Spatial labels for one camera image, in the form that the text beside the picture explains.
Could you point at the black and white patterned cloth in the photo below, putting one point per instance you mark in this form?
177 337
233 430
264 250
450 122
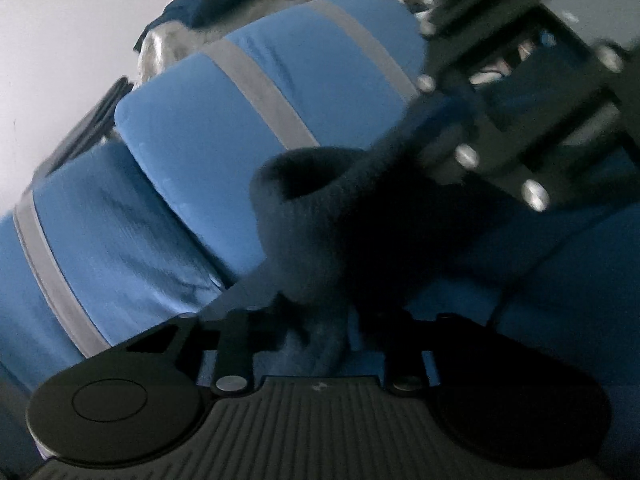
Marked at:
495 72

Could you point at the dark cloth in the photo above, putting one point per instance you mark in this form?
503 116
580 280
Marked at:
90 125

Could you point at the blue pillow with grey stripes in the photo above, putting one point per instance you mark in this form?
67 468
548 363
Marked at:
125 240
200 125

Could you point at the blue and navy fleece jacket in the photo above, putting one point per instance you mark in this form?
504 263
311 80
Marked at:
325 220

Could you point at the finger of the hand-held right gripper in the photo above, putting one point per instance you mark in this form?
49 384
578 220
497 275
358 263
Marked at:
441 57
495 162

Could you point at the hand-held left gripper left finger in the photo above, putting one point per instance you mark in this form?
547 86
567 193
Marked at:
235 332

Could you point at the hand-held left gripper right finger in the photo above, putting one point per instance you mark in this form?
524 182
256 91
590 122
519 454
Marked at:
400 347

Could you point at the navy and pink garment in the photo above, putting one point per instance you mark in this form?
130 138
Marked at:
210 10

